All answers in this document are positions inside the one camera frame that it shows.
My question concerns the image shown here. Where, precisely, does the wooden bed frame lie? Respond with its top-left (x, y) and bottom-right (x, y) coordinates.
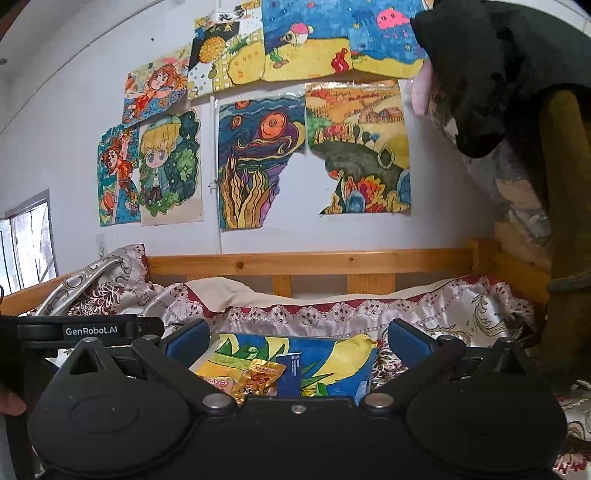
top-left (0, 237), bottom-right (553, 317)

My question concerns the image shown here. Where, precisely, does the gold foil snack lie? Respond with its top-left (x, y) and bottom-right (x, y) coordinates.
top-left (231, 359), bottom-right (286, 405)

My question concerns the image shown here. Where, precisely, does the floral satin bedspread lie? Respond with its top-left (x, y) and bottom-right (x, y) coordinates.
top-left (34, 243), bottom-right (591, 476)

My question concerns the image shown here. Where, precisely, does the grey tray with drawing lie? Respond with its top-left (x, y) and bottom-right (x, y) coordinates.
top-left (190, 334), bottom-right (378, 402)

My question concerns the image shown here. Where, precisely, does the landscape hills drawing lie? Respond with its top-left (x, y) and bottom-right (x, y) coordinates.
top-left (304, 80), bottom-right (412, 215)

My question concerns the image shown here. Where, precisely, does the blue sea drawing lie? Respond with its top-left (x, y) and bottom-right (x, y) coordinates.
top-left (342, 0), bottom-right (431, 79)

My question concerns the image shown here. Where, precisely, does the starry night drawing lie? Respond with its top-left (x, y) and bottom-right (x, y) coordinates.
top-left (217, 93), bottom-right (305, 231)

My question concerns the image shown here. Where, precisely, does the white wall pipe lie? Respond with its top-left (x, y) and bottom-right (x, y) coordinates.
top-left (208, 93), bottom-right (222, 255)

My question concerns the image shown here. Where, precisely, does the pineapple city drawing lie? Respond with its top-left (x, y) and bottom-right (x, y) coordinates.
top-left (187, 1), bottom-right (266, 100)

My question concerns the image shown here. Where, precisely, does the anime girl top drawing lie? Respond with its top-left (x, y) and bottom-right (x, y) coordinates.
top-left (122, 44), bottom-right (191, 126)

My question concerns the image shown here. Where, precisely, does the dark blue sachet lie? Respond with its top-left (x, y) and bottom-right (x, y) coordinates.
top-left (276, 352), bottom-right (301, 398)

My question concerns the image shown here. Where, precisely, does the blond boy drawing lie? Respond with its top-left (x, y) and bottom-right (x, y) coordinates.
top-left (138, 107), bottom-right (204, 226)

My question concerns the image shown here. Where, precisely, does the orange girl drawing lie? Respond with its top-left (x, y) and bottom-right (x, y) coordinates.
top-left (97, 125), bottom-right (140, 227)

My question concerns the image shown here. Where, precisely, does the window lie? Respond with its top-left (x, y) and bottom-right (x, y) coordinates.
top-left (0, 189), bottom-right (58, 295)

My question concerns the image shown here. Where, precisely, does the person's hand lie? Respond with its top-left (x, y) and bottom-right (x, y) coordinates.
top-left (0, 386), bottom-right (26, 417)

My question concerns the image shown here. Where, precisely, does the beige pillow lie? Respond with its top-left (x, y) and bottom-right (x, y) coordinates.
top-left (184, 276), bottom-right (463, 315)

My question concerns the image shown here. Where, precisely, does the yellow beach drawing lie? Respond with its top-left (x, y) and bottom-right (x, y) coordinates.
top-left (262, 0), bottom-right (353, 82)

